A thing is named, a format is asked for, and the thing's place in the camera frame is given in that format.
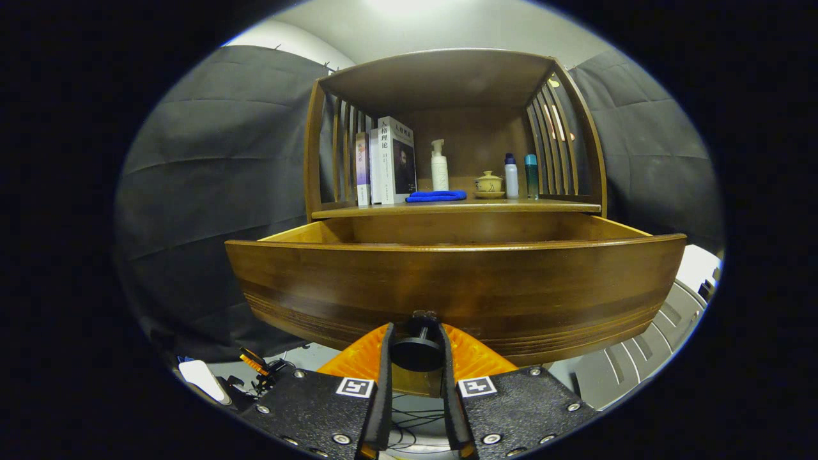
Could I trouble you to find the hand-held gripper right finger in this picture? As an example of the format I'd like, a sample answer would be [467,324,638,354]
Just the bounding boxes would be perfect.
[438,321,599,460]

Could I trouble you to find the purple spine book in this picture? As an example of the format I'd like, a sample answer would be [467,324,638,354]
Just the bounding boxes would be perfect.
[355,132,371,206]

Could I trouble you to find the black floor cables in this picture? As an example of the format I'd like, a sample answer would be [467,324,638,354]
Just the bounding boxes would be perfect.
[390,393,458,451]

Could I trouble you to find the orange black hand tool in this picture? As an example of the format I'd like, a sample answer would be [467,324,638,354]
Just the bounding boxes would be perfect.
[238,347,291,394]

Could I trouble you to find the blue folded cloth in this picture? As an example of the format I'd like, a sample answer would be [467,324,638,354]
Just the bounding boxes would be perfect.
[406,190,467,203]

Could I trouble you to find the large white portrait book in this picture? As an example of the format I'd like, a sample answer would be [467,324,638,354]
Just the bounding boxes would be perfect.
[377,116,417,205]

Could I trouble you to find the wooden countertop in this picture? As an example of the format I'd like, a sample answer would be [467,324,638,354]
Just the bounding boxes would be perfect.
[312,198,603,220]

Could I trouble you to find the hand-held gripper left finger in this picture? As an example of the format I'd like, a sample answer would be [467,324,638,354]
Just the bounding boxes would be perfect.
[238,321,395,460]

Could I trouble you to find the wooden drawer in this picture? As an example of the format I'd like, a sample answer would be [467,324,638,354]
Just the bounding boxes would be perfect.
[225,214,688,368]

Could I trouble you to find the yellow lidded teacup with saucer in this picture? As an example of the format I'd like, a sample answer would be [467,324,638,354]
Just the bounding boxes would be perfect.
[474,171,505,199]

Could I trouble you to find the wooden cabinet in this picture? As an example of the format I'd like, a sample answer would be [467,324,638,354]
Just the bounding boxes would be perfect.
[304,48,608,398]

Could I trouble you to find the large ceiling light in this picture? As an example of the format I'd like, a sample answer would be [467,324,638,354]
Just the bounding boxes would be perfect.
[364,0,486,17]

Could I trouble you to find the white plastic object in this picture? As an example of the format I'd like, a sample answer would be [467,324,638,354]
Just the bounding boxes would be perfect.
[178,360,232,405]

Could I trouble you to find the black drawer knob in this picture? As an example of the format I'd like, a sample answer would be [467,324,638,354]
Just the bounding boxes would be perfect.
[390,310,445,372]

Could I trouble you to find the grey filing cabinet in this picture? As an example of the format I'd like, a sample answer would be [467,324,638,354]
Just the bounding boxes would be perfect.
[550,245,723,411]

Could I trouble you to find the white pump bottle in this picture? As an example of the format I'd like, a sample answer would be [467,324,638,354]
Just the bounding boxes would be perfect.
[431,139,449,192]

